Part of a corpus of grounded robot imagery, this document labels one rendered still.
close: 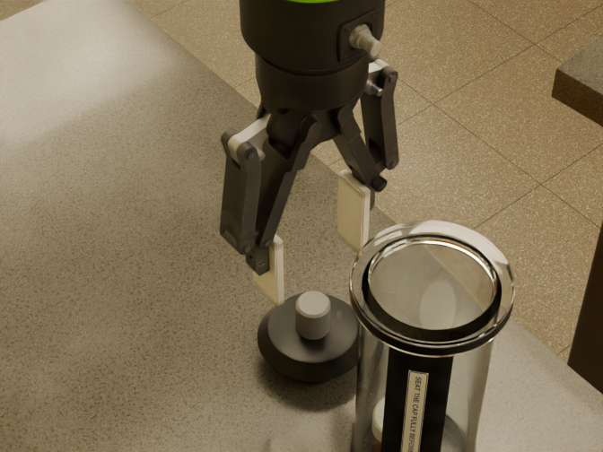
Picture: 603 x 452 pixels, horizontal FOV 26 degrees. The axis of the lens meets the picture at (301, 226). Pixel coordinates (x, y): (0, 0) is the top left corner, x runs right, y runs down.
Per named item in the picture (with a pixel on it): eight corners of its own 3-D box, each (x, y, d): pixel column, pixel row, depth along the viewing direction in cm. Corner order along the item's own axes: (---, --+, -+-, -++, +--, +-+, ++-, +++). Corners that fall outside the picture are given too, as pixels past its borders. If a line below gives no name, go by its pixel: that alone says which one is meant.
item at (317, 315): (303, 417, 105) (303, 368, 100) (236, 345, 110) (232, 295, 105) (389, 360, 109) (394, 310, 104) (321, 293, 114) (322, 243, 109)
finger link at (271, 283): (284, 240, 93) (275, 245, 93) (284, 303, 99) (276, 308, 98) (258, 216, 95) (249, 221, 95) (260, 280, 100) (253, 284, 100)
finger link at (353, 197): (337, 171, 98) (345, 168, 99) (336, 235, 103) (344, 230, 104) (363, 194, 97) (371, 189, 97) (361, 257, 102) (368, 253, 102)
